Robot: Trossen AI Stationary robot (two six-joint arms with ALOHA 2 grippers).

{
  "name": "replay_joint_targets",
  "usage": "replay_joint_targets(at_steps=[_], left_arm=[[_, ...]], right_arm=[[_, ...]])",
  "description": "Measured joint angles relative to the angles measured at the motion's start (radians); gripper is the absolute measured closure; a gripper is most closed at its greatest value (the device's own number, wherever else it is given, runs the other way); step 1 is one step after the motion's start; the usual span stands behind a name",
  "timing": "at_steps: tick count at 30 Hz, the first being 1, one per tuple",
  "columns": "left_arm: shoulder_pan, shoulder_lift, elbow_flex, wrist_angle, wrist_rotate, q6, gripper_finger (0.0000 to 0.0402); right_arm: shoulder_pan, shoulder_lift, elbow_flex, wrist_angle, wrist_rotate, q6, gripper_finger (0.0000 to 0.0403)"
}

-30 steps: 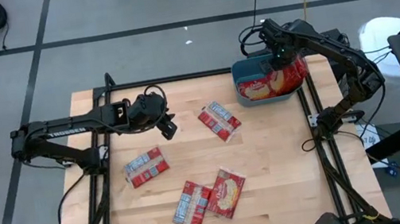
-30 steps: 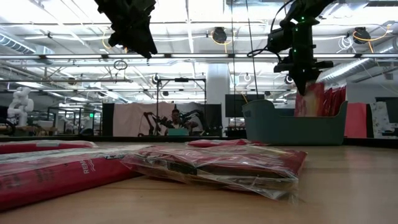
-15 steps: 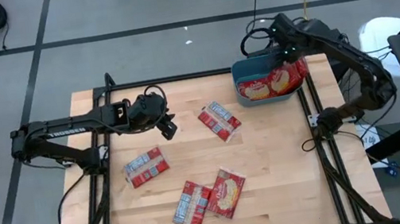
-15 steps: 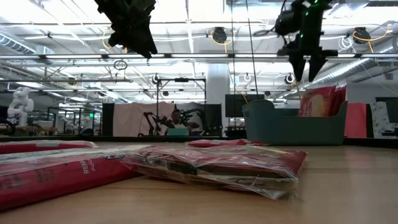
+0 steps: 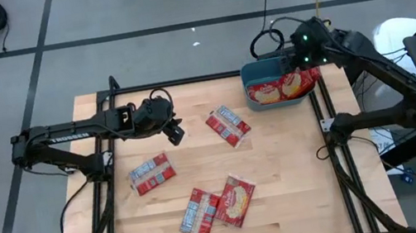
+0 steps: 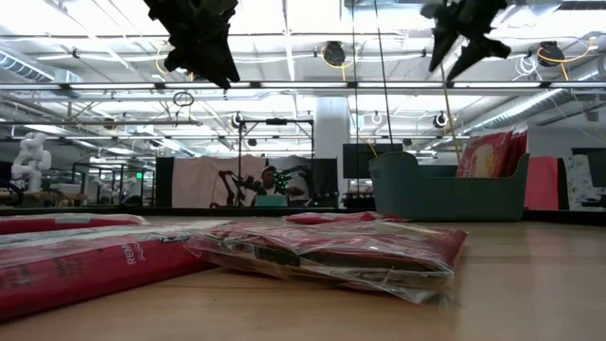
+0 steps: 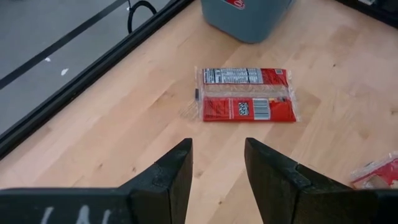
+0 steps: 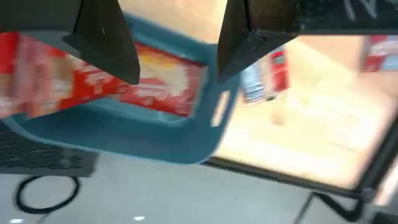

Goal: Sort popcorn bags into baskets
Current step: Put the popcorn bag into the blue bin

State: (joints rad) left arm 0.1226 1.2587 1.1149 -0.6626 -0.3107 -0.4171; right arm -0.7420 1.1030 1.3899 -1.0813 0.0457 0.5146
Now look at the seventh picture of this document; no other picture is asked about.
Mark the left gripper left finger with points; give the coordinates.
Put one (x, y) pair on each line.
(149, 196)

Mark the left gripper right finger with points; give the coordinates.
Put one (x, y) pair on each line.
(295, 196)

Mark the red popcorn bag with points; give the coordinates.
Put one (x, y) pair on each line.
(234, 3)
(248, 93)
(379, 171)

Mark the teal plastic basket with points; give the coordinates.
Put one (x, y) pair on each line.
(248, 21)

